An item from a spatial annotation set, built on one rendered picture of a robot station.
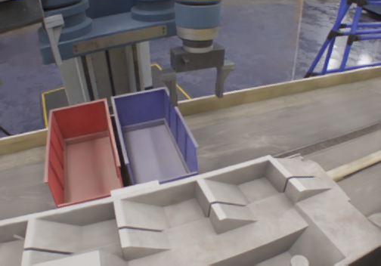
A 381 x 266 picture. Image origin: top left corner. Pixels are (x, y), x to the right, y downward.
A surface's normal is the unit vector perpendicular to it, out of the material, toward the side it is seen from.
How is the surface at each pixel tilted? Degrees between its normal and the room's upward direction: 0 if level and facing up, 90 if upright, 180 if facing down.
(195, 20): 87
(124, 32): 90
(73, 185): 0
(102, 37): 90
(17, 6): 66
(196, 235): 10
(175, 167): 0
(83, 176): 0
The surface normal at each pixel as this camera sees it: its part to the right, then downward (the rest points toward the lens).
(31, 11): 0.42, 0.17
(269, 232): -0.06, -0.88
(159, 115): 0.33, 0.55
